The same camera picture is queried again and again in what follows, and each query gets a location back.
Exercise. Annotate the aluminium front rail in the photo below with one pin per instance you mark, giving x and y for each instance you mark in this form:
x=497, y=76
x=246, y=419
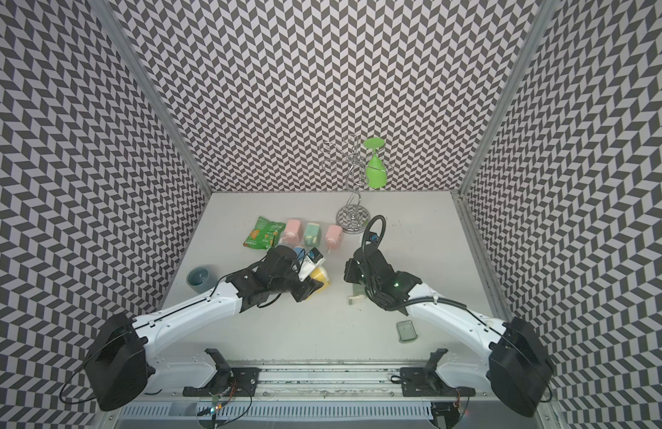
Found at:
x=332, y=380

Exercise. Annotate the teal ceramic cup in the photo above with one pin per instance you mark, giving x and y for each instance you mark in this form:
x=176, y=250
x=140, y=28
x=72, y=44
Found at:
x=201, y=279

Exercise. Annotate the metal wire cup rack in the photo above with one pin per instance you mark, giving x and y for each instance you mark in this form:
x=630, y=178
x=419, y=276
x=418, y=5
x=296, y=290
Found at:
x=351, y=156

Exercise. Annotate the clear dark green tray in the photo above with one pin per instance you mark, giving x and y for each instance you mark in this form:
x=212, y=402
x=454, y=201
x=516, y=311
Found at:
x=406, y=331

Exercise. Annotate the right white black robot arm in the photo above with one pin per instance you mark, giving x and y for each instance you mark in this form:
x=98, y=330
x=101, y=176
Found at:
x=510, y=359

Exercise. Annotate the mint green pencil sharpener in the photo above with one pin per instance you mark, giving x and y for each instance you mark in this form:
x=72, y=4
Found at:
x=312, y=235

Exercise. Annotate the green plastic wine glass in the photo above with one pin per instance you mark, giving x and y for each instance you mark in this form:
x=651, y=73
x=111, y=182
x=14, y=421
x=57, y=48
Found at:
x=375, y=171

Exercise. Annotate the sage green pencil sharpener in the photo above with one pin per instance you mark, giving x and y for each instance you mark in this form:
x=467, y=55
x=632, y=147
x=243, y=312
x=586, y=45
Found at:
x=358, y=294

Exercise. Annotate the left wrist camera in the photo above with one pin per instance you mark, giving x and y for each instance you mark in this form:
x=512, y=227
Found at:
x=310, y=262

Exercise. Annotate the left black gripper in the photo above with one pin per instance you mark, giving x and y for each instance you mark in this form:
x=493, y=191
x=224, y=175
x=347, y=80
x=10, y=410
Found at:
x=306, y=290

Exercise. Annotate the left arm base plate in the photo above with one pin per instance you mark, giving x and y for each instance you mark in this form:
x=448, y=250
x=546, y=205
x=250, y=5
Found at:
x=236, y=382

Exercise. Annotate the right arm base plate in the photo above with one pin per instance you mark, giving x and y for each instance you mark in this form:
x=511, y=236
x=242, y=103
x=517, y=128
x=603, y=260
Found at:
x=417, y=382

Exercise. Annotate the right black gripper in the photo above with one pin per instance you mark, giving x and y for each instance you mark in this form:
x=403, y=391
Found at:
x=351, y=267

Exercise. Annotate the yellow pencil sharpener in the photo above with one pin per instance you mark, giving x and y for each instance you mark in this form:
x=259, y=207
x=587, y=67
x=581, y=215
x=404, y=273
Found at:
x=320, y=279

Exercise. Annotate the blue pencil sharpener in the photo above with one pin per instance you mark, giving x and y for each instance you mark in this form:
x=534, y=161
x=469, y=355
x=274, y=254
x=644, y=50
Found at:
x=300, y=252

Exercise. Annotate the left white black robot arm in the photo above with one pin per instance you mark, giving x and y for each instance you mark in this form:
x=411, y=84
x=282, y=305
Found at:
x=125, y=359

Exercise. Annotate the green snack bag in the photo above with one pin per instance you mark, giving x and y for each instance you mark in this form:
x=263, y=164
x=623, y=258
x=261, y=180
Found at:
x=264, y=235

